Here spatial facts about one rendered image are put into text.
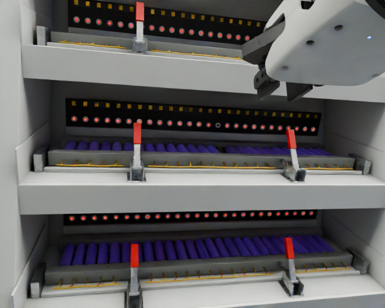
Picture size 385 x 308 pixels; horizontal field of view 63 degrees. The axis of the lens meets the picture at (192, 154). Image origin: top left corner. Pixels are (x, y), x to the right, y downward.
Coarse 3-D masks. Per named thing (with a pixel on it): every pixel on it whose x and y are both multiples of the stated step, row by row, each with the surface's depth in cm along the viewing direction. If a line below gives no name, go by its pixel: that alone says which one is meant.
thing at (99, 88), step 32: (64, 0) 62; (96, 0) 64; (128, 0) 65; (160, 0) 67; (192, 0) 68; (224, 0) 70; (256, 0) 72; (64, 96) 62; (96, 96) 64; (128, 96) 65; (160, 96) 67; (192, 96) 68; (224, 96) 70; (256, 96) 72; (64, 128) 63; (320, 128) 75; (320, 224) 75
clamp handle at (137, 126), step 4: (136, 124) 49; (140, 124) 50; (136, 128) 49; (140, 128) 49; (136, 132) 49; (140, 132) 49; (136, 136) 49; (140, 136) 49; (136, 140) 49; (140, 140) 49; (136, 144) 49; (140, 144) 49; (136, 148) 48; (140, 148) 49; (136, 152) 48; (140, 152) 48; (136, 156) 48; (140, 156) 48; (136, 160) 48; (140, 160) 48; (136, 164) 48; (140, 164) 48
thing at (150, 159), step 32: (64, 160) 50; (96, 160) 51; (128, 160) 52; (160, 160) 54; (192, 160) 55; (224, 160) 56; (256, 160) 57; (288, 160) 59; (320, 160) 60; (352, 160) 62
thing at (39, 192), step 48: (48, 144) 59; (336, 144) 70; (48, 192) 44; (96, 192) 45; (144, 192) 47; (192, 192) 48; (240, 192) 50; (288, 192) 52; (336, 192) 54; (384, 192) 56
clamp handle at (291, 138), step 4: (288, 132) 55; (292, 132) 55; (288, 136) 55; (292, 136) 55; (288, 140) 55; (292, 140) 55; (288, 144) 55; (292, 144) 55; (288, 148) 55; (292, 148) 55; (292, 152) 54; (292, 156) 54; (296, 156) 54; (292, 160) 54; (296, 160) 54; (292, 164) 54; (296, 164) 54; (296, 168) 53
